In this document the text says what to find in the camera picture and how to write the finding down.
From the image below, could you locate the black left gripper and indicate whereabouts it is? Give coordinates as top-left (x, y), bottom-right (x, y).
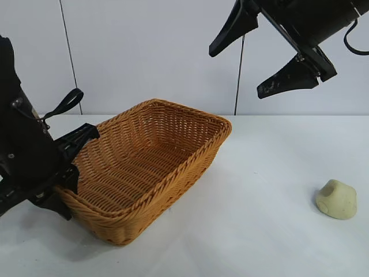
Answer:
top-left (0, 92), bottom-right (100, 222)

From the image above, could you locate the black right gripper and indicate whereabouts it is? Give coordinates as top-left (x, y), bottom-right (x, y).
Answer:
top-left (209, 0), bottom-right (369, 100)

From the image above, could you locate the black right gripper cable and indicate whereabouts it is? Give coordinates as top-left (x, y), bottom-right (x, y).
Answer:
top-left (343, 21), bottom-right (369, 55)

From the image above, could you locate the black strap loop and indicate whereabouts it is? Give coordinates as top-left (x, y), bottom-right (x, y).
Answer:
top-left (43, 88), bottom-right (85, 121)

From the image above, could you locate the brown woven wicker basket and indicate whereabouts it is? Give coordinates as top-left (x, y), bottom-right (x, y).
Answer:
top-left (54, 98), bottom-right (233, 246)

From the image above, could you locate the pale yellow egg yolk pastry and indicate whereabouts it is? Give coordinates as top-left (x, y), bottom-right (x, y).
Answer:
top-left (314, 179), bottom-right (357, 222)

